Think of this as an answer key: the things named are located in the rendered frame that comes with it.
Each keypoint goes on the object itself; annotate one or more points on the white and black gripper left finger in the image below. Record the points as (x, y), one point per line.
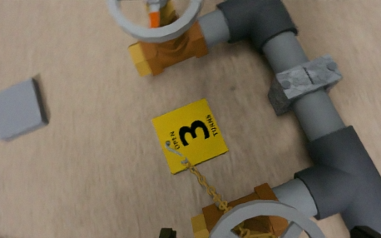
(167, 233)

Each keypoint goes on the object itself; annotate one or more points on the yellow numbered tag with chain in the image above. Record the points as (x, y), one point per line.
(194, 138)

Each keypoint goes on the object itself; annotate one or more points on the grey pipe manifold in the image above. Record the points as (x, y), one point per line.
(343, 178)

